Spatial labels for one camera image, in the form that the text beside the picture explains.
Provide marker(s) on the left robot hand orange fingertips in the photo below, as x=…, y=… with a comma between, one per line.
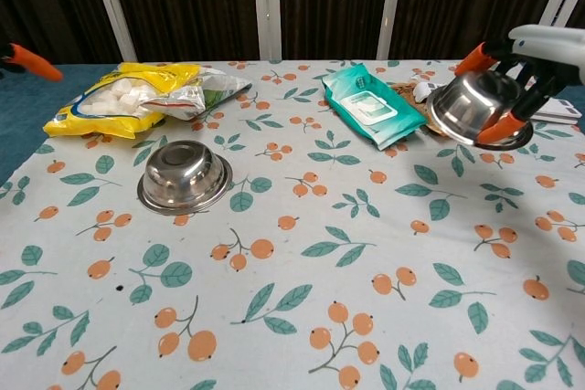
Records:
x=39, y=66

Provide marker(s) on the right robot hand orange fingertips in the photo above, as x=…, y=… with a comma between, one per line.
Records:
x=548, y=49

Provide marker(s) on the stainless steel bowl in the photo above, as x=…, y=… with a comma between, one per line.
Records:
x=471, y=102
x=183, y=182

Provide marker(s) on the white bag sealer bar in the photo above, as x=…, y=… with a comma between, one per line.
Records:
x=560, y=111

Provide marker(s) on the yellow marshmallow bag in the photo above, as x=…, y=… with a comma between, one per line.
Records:
x=96, y=125

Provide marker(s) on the brown patterned sachet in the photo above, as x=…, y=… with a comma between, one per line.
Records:
x=404, y=91

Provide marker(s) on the open silver foil snack bag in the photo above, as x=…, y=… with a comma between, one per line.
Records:
x=189, y=98

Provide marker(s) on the dark brown curtain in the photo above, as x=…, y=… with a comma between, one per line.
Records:
x=196, y=2

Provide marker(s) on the teal wet wipes pack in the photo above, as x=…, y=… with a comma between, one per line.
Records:
x=370, y=107

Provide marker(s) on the fruit and leaf print tablecloth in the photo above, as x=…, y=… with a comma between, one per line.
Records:
x=292, y=271

